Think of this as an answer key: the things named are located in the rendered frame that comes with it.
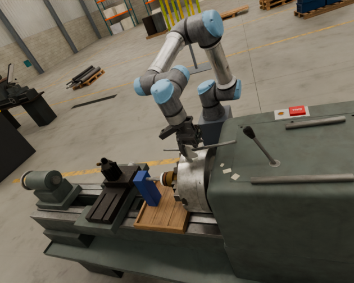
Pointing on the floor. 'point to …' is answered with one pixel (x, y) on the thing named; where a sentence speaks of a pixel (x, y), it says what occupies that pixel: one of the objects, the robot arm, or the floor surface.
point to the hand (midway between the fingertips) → (192, 153)
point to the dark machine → (4, 147)
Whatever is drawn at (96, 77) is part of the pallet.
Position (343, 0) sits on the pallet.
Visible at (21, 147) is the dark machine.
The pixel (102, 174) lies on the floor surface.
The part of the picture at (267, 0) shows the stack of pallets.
